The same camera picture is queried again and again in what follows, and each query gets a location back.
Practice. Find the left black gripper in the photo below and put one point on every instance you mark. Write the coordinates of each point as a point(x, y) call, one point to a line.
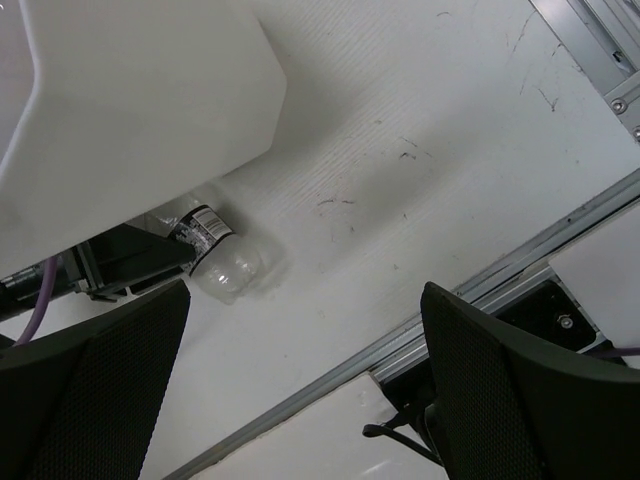
point(105, 267)

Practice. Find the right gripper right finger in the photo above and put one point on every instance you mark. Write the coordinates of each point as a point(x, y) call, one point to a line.
point(581, 412)

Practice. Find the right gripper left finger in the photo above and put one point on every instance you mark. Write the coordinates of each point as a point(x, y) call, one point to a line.
point(83, 402)

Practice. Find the clear bottle black cap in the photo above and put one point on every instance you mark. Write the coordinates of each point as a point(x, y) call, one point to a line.
point(235, 257)

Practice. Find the white octagonal bin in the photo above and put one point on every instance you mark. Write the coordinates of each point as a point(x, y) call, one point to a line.
point(112, 108)

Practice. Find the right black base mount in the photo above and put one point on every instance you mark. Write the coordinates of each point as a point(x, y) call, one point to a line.
point(457, 408)

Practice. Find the aluminium frame rail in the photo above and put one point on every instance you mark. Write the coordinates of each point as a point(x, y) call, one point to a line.
point(422, 145)

